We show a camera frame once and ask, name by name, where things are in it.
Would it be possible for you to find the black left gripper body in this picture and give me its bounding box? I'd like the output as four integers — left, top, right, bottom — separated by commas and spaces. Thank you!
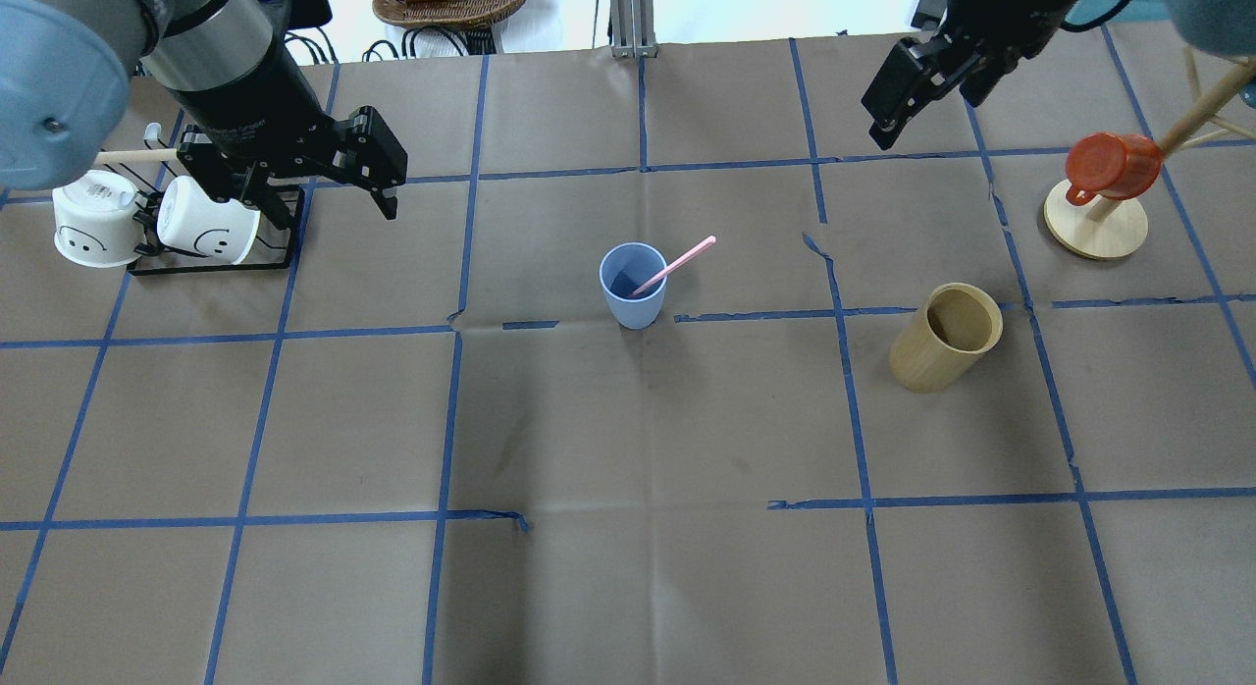
167, 38, 337, 199

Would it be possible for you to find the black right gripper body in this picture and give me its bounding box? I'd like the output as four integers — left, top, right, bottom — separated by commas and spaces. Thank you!
937, 0, 1079, 107

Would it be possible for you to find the pink chopstick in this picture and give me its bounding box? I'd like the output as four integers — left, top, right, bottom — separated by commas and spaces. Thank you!
631, 238, 718, 297

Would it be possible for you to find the light blue plastic cup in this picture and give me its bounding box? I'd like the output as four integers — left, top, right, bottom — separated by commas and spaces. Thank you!
598, 241, 668, 331

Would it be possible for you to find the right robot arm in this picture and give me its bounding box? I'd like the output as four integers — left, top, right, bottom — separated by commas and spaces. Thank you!
862, 0, 1255, 151

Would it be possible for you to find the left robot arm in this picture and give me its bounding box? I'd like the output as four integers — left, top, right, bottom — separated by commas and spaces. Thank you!
1, 0, 408, 229

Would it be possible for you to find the white cup on rack front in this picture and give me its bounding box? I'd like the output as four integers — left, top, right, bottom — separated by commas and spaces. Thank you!
156, 176, 261, 265

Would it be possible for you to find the white cup on rack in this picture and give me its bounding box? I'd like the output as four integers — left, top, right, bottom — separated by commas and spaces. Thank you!
156, 176, 261, 265
51, 170, 144, 269

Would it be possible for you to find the white cup on rack rear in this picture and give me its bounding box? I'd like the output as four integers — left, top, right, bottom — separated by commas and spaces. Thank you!
51, 170, 144, 269

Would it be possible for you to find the black power adapter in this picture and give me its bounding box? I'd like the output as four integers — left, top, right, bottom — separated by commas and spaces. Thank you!
911, 0, 948, 31

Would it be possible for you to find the wooden rack dowel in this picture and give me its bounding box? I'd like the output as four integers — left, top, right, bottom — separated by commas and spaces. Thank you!
93, 148, 180, 166

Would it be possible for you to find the woven wicker basket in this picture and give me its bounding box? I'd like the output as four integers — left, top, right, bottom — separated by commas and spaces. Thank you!
372, 0, 528, 30

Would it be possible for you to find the orange object on stand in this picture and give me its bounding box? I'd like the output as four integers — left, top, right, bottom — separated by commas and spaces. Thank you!
1065, 132, 1166, 206

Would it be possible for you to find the round wooden stand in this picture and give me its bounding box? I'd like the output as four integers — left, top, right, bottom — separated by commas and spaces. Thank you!
1044, 57, 1256, 261

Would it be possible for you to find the tan bamboo cylinder holder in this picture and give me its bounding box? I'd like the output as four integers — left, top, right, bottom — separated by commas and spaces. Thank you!
888, 283, 1004, 392

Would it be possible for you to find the black wire cup rack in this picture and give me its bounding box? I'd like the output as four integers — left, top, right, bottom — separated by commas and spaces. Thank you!
127, 123, 296, 277

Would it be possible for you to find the aluminium frame post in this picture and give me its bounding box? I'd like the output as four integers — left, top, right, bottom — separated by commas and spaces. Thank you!
609, 0, 658, 59

